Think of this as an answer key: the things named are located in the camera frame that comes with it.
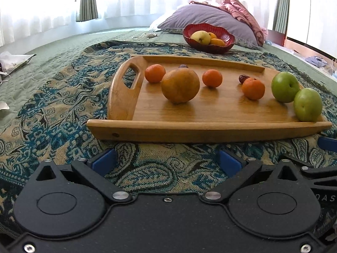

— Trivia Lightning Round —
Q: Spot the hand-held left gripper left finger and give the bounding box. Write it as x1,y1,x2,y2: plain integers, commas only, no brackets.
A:
29,148,132,205

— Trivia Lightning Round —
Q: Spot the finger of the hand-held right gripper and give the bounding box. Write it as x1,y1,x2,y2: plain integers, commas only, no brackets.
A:
317,136,337,151
282,152,337,188

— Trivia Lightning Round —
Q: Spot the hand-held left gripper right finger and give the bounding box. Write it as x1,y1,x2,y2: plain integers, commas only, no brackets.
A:
201,149,304,205

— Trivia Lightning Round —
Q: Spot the green apple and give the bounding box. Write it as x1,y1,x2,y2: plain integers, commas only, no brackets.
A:
294,88,323,122
271,71,301,103

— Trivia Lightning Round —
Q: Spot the wooden serving tray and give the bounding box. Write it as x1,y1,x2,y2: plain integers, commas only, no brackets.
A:
86,55,333,143

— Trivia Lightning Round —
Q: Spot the small tangerine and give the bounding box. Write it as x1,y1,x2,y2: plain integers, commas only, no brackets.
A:
145,64,166,83
202,69,223,88
242,78,266,101

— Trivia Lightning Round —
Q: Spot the blue patterned blanket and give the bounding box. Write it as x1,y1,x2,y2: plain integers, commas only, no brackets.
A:
0,40,337,234

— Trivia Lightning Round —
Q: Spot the pile of clothes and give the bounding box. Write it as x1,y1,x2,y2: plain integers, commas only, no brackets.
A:
305,56,328,68

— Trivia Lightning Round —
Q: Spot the large orange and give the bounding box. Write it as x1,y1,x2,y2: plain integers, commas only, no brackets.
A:
161,69,201,104

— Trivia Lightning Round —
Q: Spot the red bowl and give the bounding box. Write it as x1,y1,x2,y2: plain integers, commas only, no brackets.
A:
183,23,236,55

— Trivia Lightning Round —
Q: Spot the yellow apple in bowl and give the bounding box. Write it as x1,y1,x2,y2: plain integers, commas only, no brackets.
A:
190,31,212,45

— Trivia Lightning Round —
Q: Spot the white plastic bag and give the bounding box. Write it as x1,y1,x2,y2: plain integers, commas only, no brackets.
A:
0,51,37,74

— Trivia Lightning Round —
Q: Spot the green curtain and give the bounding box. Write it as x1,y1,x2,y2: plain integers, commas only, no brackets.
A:
272,0,290,34
76,0,99,23

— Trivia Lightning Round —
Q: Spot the grey pillow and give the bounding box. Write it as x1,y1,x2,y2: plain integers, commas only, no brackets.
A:
157,4,260,50

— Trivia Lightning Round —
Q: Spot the pink quilt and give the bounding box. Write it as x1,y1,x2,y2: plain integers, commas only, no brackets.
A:
190,0,269,47

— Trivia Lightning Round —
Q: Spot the wooden frame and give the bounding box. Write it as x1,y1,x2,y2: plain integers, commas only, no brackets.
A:
267,29,337,59

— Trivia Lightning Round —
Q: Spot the white cable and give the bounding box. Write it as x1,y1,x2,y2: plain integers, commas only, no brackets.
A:
132,32,159,42

